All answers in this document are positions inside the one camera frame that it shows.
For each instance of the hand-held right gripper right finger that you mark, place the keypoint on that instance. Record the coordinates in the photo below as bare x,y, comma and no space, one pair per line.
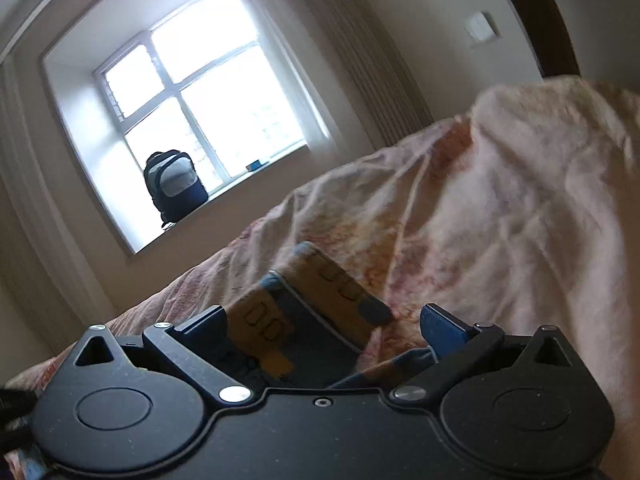
442,332

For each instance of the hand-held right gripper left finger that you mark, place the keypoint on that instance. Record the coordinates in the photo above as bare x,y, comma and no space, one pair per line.
206,327

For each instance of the blue pants with yellow print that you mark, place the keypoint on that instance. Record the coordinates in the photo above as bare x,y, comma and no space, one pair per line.
300,320

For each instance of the pink floral blanket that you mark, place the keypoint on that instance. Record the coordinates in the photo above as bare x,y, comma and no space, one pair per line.
500,220

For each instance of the white windowsill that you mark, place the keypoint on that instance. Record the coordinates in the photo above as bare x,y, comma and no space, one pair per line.
235,192

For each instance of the dark blue grey backpack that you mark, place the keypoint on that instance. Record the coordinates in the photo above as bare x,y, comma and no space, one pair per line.
172,185

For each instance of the small blue box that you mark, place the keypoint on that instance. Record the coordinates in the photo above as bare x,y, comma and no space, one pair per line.
255,164

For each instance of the white framed window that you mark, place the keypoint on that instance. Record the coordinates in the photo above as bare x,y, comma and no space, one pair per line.
200,80

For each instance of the beige pleated curtain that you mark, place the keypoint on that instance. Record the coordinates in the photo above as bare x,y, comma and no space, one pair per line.
370,45

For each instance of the brown bed headboard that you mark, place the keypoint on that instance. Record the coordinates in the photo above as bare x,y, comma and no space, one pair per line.
545,15

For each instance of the white wall switch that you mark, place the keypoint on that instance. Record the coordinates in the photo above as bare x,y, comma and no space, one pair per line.
482,27

